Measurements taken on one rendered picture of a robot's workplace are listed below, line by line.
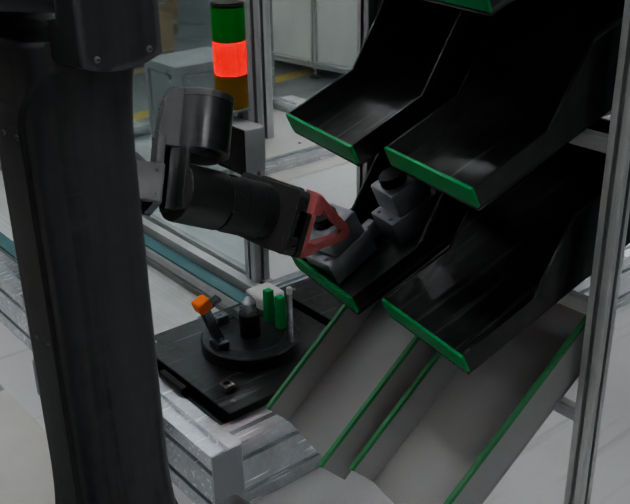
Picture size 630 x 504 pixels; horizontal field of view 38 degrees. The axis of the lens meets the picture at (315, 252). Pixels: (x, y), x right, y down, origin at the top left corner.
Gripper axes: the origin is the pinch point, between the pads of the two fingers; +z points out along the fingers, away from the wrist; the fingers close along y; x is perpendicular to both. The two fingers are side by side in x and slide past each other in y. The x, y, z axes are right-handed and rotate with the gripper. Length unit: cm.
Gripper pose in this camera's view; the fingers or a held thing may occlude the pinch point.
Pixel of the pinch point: (328, 226)
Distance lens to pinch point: 98.1
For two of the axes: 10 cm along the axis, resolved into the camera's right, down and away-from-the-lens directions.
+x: -2.8, 9.6, 0.9
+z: 7.4, 1.5, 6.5
